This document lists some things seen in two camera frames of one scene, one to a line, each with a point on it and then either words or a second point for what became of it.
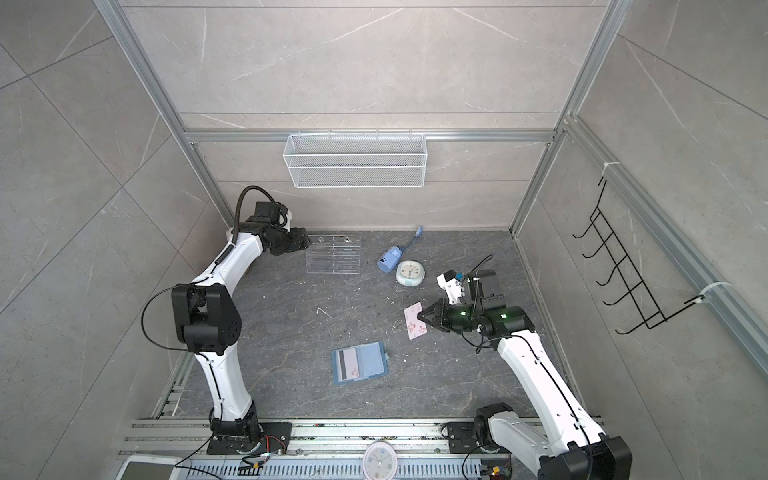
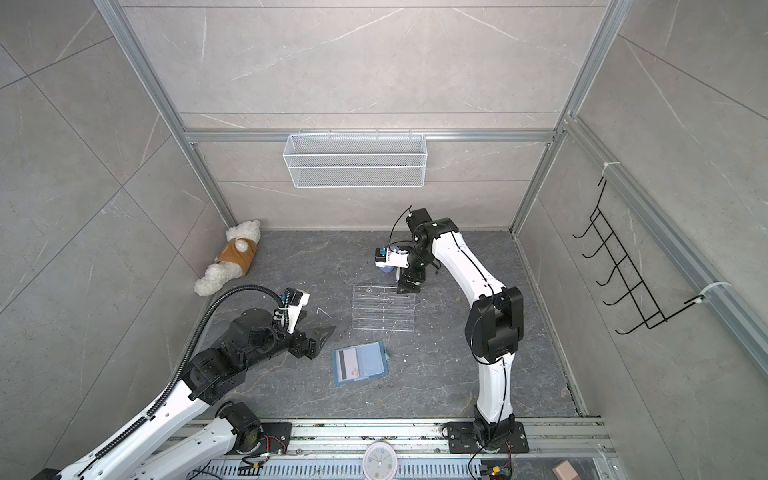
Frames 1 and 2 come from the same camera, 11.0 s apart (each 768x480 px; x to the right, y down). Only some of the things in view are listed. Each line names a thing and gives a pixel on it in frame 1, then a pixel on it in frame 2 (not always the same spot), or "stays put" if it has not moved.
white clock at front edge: x=380 y=462 stays put
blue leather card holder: x=359 y=362 stays put
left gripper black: x=299 y=240 -> x=302 y=349
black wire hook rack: x=639 y=299 stays put
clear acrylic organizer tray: x=334 y=253 -> x=382 y=308
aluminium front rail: x=335 y=450 stays put
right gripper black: x=442 y=319 -> x=408 y=274
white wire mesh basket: x=355 y=161 stays put
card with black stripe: x=347 y=365 stays put
